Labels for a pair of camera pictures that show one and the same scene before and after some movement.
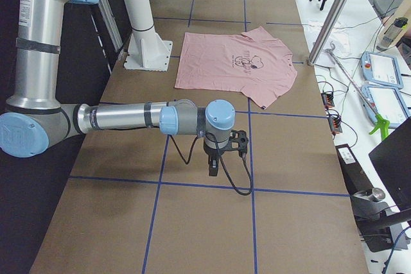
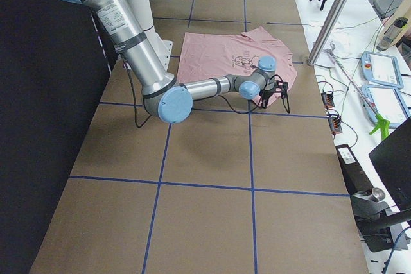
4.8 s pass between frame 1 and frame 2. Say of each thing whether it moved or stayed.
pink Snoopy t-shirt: stayed
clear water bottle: stayed
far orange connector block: stayed
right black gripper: moved
